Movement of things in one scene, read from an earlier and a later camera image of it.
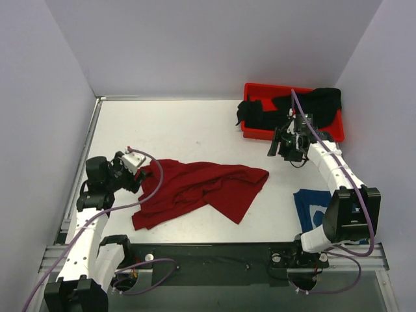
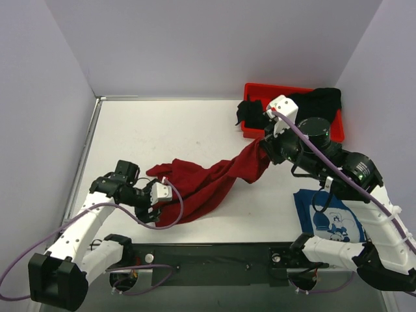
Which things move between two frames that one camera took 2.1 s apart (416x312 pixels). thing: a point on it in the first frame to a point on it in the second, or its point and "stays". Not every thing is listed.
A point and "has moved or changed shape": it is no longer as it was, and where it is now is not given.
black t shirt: x=322 y=104 stays
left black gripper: x=132 y=181 to x=147 y=201
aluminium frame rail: x=52 y=255 stays
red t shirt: x=226 y=188 has moved or changed shape
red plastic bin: x=265 y=93 stays
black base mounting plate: x=220 y=264 stays
